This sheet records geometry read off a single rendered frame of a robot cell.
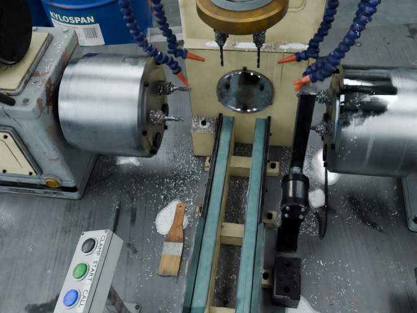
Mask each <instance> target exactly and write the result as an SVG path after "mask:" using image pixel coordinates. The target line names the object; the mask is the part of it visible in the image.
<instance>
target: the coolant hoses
mask: <svg viewBox="0 0 417 313"><path fill-rule="evenodd" d="M150 1H151V2H152V3H153V5H152V9H154V10H155V11H154V15H155V17H157V19H156V22H157V23H158V24H159V30H162V31H163V33H162V35H163V37H166V38H167V39H166V41H167V42H168V53H169V54H174V57H175V58H177V57H182V59H184V60H185V59H187V58H188V59H191V60H197V61H202V62H204V61H205V59H204V58H202V57H199V56H197V55H194V54H193V53H190V52H188V51H187V49H184V50H182V49H180V48H176V47H178V46H179V42H177V41H176V40H177V38H176V36H175V34H173V33H172V32H173V31H172V30H171V29H169V24H168V23H167V22H166V21H167V18H166V16H164V15H165V11H164V9H162V8H163V3H161V0H150ZM380 3H381V0H361V2H359V4H358V8H359V9H358V10H357V11H356V16H357V17H355V18H354V19H353V24H351V26H350V29H349V31H348V32H347V35H345V36H344V38H343V42H340V43H339V44H338V47H337V48H335V50H334V51H333V52H331V53H329V56H325V57H324V58H323V60H322V59H321V60H318V63H317V62H314V63H312V65H311V66H308V67H307V68H306V71H305V72H304V73H303V75H302V76H303V77H302V78H300V79H298V80H296V81H294V82H293V85H296V84H297V87H296V88H295V90H296V91H298V90H299V89H300V87H301V86H303V85H304V84H305V83H307V82H312V83H316V82H317V81H318V80H319V81H324V80H325V79H326V77H330V76H331V75H332V73H333V72H332V71H335V70H336V69H337V65H339V64H340V63H341V60H340V59H343V58H344V57H345V55H346V54H345V53H346V52H349V51H350V49H351V48H350V46H353V45H354V44H355V42H356V41H355V40H356V39H358V38H360V36H361V32H362V31H363V30H365V29H366V28H367V27H366V24H367V23H368V22H371V20H372V18H371V16H372V15H373V14H374V13H376V12H377V9H376V8H375V7H377V5H378V4H380ZM119 5H120V6H121V7H122V8H121V13H122V14H124V17H123V19H124V21H125V22H127V28H128V29H130V34H131V35H133V39H134V41H136V42H138V46H139V47H142V48H143V51H144V52H148V55H149V56H150V57H153V59H154V60H155V61H159V62H160V63H161V64H162V65H163V64H165V63H166V65H168V66H169V68H170V69H171V70H172V73H173V74H174V75H177V77H178V78H179V79H180V80H181V81H182V82H183V83H184V84H185V85H186V86H188V85H189V84H188V83H187V81H186V79H185V77H184V75H183V74H182V71H181V70H182V68H181V67H180V66H178V61H176V60H174V59H173V57H172V56H167V55H166V54H162V52H161V51H157V48H156V47H152V44H151V43H149V42H148V40H147V39H146V38H144V35H143V33H142V32H140V31H141V29H140V28H139V26H137V25H138V23H137V21H136V20H134V18H135V16H134V14H132V8H131V7H129V6H130V0H120V1H119ZM327 6H328V7H327V8H326V9H325V13H326V14H325V15H324V16H323V21H322V22H321V24H320V26H321V27H319V28H318V30H317V32H318V33H315V34H314V35H313V39H310V41H309V43H308V46H309V47H307V50H302V52H301V53H300V52H295V54H294V55H291V56H289V57H286V58H283V59H281V60H278V61H277V63H278V64H279V63H287V62H291V61H297V62H300V61H301V60H305V61H306V60H308V58H313V59H317V58H318V57H319V52H320V49H319V48H318V47H319V45H320V42H323V41H324V36H327V35H328V30H329V29H330V28H331V26H332V24H331V23H332V22H333V21H334V15H335V14H336V13H337V9H336V8H337V7H338V6H339V1H338V0H329V1H328V2H327Z"/></svg>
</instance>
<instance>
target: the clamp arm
mask: <svg viewBox="0 0 417 313"><path fill-rule="evenodd" d="M315 101H316V87H311V86H301V87H300V90H299V95H298V104H297V112H296V117H295V126H294V134H293V139H292V148H291V153H290V161H289V173H291V172H292V169H293V171H296V170H297V168H298V171H299V172H300V173H301V174H302V171H303V165H304V161H305V155H306V150H307V145H308V138H309V134H310V127H311V124H312V117H313V111H314V107H315Z"/></svg>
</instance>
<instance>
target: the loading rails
mask: <svg viewBox="0 0 417 313"><path fill-rule="evenodd" d="M266 123H267V125H266ZM270 129H271V116H268V117H267V119H262V118H256V122H255V128H254V139H253V151H252V157H246V156H233V151H234V146H235V126H234V117H232V116H223V113H219V115H218V122H217V128H216V129H215V139H214V143H213V150H212V155H211V156H207V157H206V160H205V166H204V168H205V171H208V178H207V184H206V185H205V187H206V189H205V195H204V201H203V204H198V205H197V209H196V213H195V219H196V222H195V228H194V234H193V238H192V245H191V251H190V255H189V260H187V263H186V269H185V273H184V276H185V282H184V289H183V292H182V299H181V305H180V309H179V313H260V304H261V288H272V280H273V270H267V269H263V262H264V246H265V236H266V227H273V228H275V227H276V216H277V212H276V211H265V210H264V201H265V193H267V189H266V178H267V176H279V162H278V161H270V160H268V154H269V138H270V136H272V133H270ZM230 176H242V177H249V186H248V197H247V203H246V214H245V220H244V224H235V223H228V222H224V217H225V209H226V200H227V195H228V187H229V182H230ZM220 244H227V245H239V246H242V249H241V260H240V272H239V278H238V289H237V295H236V306H235V309H231V308H226V307H216V306H212V301H213V293H214V288H215V280H216V275H217V266H218V257H219V253H220Z"/></svg>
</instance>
